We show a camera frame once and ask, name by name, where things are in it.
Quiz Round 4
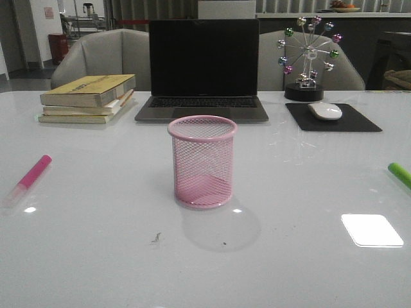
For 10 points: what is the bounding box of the grey open laptop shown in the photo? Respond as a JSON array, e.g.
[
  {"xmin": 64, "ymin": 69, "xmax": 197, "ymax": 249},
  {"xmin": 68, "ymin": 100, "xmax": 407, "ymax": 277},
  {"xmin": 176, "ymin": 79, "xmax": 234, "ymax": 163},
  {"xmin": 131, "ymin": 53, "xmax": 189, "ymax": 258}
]
[{"xmin": 135, "ymin": 19, "xmax": 268, "ymax": 123}]

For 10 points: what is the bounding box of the black mouse pad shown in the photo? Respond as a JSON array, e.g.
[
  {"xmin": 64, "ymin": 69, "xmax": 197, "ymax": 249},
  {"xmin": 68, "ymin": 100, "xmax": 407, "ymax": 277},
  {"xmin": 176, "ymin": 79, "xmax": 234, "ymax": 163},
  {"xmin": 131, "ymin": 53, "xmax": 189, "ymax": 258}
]
[{"xmin": 285, "ymin": 103, "xmax": 382, "ymax": 132}]

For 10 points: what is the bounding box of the red bin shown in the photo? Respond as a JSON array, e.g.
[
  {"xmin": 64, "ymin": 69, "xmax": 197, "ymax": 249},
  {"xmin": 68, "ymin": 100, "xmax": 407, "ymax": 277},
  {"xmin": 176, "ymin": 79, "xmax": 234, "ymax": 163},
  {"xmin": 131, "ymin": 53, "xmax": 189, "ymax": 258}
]
[{"xmin": 48, "ymin": 33, "xmax": 69, "ymax": 65}]

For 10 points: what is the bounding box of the pink mesh pen holder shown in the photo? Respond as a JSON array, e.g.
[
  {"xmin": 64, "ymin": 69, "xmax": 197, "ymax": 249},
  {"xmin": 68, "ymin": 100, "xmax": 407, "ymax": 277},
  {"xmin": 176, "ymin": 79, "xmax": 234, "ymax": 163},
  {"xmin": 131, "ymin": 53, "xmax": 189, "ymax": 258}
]
[{"xmin": 168, "ymin": 115, "xmax": 238, "ymax": 209}]

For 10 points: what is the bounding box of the white computer mouse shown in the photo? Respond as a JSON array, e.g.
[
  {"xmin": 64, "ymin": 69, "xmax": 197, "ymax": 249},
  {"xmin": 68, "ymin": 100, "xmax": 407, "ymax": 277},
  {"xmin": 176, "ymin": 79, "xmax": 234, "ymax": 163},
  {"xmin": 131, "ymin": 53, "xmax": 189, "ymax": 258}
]
[{"xmin": 308, "ymin": 102, "xmax": 342, "ymax": 121}]

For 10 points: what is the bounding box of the left grey chair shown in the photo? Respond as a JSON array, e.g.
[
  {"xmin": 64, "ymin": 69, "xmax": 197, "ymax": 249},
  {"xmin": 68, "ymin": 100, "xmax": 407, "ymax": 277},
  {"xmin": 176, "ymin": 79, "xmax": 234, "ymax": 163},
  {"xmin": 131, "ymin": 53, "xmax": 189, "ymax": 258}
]
[{"xmin": 51, "ymin": 29, "xmax": 151, "ymax": 91}]

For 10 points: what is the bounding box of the fruit bowl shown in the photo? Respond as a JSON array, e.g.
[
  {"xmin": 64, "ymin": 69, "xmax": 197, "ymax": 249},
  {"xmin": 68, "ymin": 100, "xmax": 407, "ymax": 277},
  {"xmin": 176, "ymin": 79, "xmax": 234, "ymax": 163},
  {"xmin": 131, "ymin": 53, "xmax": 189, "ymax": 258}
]
[{"xmin": 330, "ymin": 0, "xmax": 360, "ymax": 13}]

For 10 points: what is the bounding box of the ferris wheel desk ornament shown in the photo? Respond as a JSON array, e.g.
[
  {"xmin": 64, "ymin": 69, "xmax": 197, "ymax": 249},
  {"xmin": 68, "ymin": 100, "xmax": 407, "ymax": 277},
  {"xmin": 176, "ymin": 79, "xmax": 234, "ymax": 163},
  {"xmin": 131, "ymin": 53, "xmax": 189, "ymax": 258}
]
[{"xmin": 277, "ymin": 15, "xmax": 343, "ymax": 102}]

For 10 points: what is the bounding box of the top yellow book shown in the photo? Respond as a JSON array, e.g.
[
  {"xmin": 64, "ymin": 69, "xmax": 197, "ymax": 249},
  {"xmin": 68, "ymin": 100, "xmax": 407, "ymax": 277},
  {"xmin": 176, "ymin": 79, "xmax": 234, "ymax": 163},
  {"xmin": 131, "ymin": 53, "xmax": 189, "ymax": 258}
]
[{"xmin": 40, "ymin": 74, "xmax": 136, "ymax": 107}]

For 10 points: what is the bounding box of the grey chair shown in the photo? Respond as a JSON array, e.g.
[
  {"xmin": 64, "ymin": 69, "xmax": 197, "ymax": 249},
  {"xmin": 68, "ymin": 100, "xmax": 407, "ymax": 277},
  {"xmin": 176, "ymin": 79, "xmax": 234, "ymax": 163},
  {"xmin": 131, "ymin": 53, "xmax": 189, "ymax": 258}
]
[
  {"xmin": 258, "ymin": 30, "xmax": 365, "ymax": 91},
  {"xmin": 51, "ymin": 29, "xmax": 151, "ymax": 91}
]

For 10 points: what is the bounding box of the middle book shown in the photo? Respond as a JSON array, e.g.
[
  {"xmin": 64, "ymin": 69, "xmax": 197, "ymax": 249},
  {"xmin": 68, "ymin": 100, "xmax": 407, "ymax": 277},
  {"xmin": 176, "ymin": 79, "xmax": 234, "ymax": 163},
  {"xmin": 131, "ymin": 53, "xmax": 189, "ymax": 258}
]
[{"xmin": 43, "ymin": 90, "xmax": 134, "ymax": 116}]

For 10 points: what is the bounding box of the pink highlighter pen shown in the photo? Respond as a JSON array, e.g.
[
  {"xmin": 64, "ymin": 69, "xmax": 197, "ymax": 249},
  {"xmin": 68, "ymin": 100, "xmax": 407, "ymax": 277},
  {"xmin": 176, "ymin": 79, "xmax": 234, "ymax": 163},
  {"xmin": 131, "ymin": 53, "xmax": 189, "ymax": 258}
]
[{"xmin": 1, "ymin": 155, "xmax": 52, "ymax": 209}]

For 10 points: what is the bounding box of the right grey chair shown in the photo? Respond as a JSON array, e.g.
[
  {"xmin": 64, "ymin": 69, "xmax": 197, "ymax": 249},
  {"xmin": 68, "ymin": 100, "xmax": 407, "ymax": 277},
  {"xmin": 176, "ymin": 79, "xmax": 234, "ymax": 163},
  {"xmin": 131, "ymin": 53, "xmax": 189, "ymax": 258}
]
[{"xmin": 258, "ymin": 30, "xmax": 365, "ymax": 91}]

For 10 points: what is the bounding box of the green highlighter pen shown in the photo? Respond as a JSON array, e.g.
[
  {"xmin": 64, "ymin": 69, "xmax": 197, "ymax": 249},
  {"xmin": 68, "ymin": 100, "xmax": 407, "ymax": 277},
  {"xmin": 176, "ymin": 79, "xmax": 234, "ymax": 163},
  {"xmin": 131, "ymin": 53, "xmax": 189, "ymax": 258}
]
[{"xmin": 388, "ymin": 162, "xmax": 411, "ymax": 189}]

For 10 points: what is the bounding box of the bottom book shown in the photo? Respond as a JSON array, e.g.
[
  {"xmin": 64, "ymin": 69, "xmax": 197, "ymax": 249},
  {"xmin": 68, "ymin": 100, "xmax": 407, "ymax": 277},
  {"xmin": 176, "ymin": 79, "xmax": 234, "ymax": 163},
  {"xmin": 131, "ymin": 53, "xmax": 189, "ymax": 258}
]
[{"xmin": 37, "ymin": 99, "xmax": 130, "ymax": 124}]

